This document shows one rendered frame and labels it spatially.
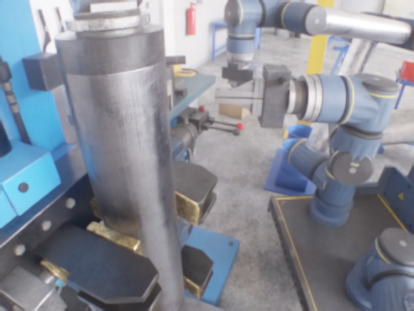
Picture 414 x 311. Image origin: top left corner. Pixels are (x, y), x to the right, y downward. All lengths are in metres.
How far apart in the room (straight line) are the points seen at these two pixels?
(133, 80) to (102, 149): 0.15
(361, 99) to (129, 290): 0.63
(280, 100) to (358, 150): 0.23
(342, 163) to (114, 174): 0.53
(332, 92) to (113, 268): 0.61
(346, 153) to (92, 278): 0.65
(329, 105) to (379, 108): 0.12
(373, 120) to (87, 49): 0.58
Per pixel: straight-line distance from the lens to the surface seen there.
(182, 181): 0.86
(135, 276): 0.65
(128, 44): 0.48
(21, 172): 0.73
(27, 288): 0.72
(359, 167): 0.71
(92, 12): 0.52
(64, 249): 0.75
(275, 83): 0.56
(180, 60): 0.81
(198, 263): 1.21
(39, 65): 0.84
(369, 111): 0.63
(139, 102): 0.51
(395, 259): 1.23
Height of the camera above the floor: 1.54
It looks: 34 degrees down
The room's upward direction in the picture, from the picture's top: 1 degrees clockwise
